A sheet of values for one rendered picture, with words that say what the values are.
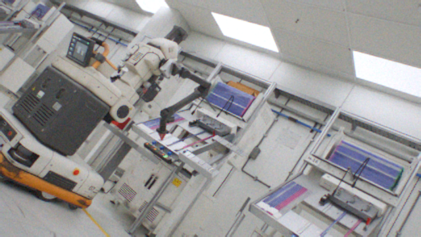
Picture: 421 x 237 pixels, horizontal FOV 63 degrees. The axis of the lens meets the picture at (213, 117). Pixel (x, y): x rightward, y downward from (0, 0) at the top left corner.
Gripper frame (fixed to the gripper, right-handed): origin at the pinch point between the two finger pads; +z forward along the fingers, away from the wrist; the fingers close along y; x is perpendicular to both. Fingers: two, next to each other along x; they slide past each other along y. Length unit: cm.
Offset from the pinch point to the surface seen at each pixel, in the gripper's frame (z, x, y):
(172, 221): 47, 21, -44
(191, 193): 29, 3, -44
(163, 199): 57, 1, -9
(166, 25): -26, -239, 297
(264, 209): 9, -7, -106
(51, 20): -11, -97, 448
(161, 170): 43.2, -12.4, 12.9
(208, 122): 2, -61, 4
